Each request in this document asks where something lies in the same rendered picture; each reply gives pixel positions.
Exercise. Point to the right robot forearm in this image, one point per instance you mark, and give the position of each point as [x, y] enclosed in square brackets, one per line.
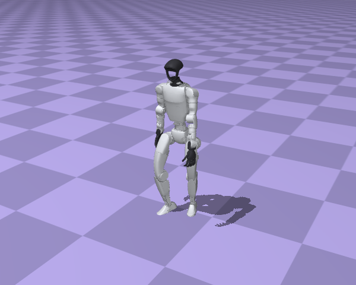
[160, 122]

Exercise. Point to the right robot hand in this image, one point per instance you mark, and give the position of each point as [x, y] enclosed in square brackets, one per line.
[158, 136]

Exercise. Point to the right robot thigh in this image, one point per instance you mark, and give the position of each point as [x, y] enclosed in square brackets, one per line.
[160, 156]

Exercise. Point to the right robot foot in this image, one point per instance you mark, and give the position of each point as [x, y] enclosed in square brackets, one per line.
[165, 209]

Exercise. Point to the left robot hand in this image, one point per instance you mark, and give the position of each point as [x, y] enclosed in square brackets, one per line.
[191, 156]

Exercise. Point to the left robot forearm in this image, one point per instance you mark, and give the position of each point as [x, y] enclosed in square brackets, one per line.
[192, 132]

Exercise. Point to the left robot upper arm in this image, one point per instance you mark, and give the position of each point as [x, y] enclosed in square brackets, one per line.
[192, 95]

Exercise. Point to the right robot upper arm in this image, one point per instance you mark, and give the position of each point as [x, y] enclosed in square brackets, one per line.
[160, 109]

